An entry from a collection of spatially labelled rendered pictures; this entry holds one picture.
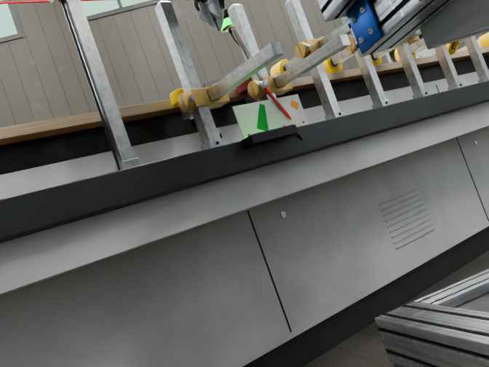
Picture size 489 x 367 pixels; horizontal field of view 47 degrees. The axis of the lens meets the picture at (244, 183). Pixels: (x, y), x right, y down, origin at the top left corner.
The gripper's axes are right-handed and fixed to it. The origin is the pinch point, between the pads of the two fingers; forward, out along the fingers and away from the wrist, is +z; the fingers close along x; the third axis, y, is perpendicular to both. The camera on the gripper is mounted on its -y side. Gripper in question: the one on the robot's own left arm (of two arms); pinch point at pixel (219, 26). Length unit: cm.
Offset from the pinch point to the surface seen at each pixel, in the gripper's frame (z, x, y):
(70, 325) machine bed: 62, -45, 41
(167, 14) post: -7.4, -9.4, 7.6
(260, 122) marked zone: 27.2, -2.7, -8.5
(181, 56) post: 4.8, -9.6, 8.0
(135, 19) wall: -212, -315, -391
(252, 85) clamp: 15.5, -3.4, -12.8
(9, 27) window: -238, -410, -292
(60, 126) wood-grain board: 13.3, -35.7, 32.2
